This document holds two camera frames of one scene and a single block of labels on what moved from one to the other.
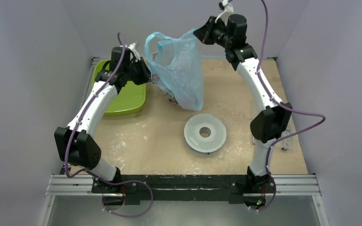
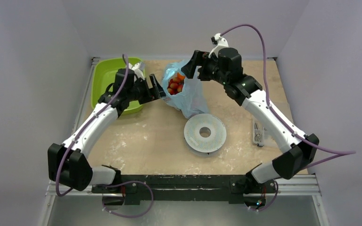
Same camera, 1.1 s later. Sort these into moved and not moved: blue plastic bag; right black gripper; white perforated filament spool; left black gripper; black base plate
Moved: right black gripper; left black gripper; blue plastic bag
Not moved: black base plate; white perforated filament spool
